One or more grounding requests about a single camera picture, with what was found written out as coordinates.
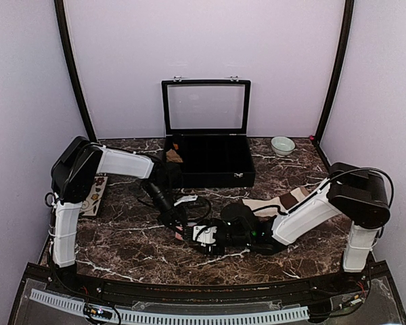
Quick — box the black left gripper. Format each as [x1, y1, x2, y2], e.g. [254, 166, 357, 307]
[143, 181, 187, 238]

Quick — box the beige and brown sock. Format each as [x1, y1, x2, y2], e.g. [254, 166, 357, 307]
[242, 187, 309, 218]

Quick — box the pink patterned sock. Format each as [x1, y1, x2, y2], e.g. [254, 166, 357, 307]
[175, 226, 189, 241]

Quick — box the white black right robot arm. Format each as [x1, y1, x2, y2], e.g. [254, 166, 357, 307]
[192, 162, 394, 294]

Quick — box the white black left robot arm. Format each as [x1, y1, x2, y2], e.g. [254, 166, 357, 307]
[45, 136, 187, 268]

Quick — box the beige rolled sock in box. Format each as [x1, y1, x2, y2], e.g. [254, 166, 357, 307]
[166, 149, 183, 163]

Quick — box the black compartment storage box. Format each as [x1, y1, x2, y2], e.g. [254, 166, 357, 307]
[162, 135, 256, 188]

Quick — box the glass-panel black box lid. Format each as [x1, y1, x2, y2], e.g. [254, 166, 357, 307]
[161, 78, 251, 135]

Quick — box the floral square ceramic plate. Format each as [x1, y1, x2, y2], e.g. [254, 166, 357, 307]
[80, 175, 108, 217]

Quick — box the small green circuit board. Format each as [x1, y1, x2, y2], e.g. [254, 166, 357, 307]
[83, 304, 112, 320]

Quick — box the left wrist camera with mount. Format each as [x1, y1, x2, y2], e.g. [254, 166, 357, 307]
[174, 195, 204, 208]

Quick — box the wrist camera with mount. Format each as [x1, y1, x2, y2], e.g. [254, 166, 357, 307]
[182, 225, 218, 246]
[174, 195, 204, 208]

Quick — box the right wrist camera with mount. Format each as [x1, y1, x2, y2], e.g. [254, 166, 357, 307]
[182, 225, 218, 246]

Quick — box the black front rail frame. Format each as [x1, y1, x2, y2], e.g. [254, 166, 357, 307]
[9, 261, 406, 324]

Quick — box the white slotted cable duct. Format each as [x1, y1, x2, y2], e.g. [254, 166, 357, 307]
[29, 289, 309, 325]

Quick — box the black left corner post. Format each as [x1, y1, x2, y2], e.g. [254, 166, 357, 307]
[53, 0, 97, 142]

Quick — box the black corner post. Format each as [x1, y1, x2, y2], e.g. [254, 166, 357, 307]
[53, 0, 97, 142]
[314, 0, 355, 146]

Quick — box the black right corner post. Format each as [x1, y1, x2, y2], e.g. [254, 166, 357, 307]
[314, 0, 355, 146]

